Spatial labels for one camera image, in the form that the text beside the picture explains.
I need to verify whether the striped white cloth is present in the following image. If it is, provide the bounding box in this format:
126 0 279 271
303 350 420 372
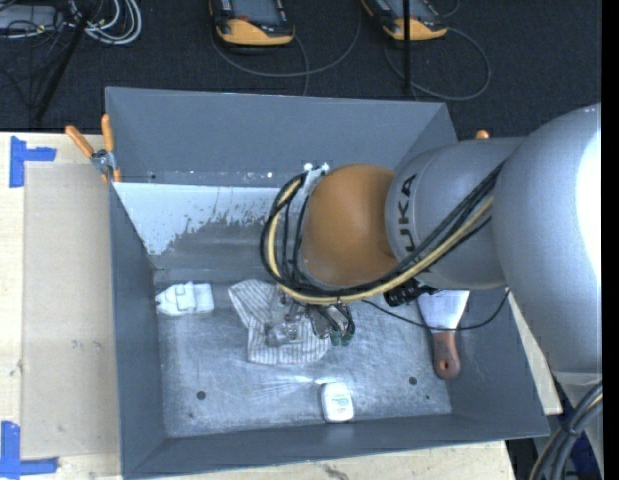
227 278 331 367

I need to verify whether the grey metal bin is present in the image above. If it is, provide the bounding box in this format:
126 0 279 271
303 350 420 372
103 86 551 479

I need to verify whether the white dental floss box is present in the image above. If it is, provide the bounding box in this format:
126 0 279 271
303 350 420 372
319 381 356 424

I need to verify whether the white folded cloth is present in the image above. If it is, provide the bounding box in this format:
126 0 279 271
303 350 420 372
154 280 216 316

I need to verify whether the brown cardboard board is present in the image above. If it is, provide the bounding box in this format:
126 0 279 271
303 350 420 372
19 161 122 460

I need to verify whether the black cylinder on white bracket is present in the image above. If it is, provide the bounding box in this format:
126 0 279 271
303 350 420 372
382 279 432 309

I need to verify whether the wooden handled putty knife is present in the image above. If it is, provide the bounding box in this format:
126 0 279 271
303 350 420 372
416 288 472 381

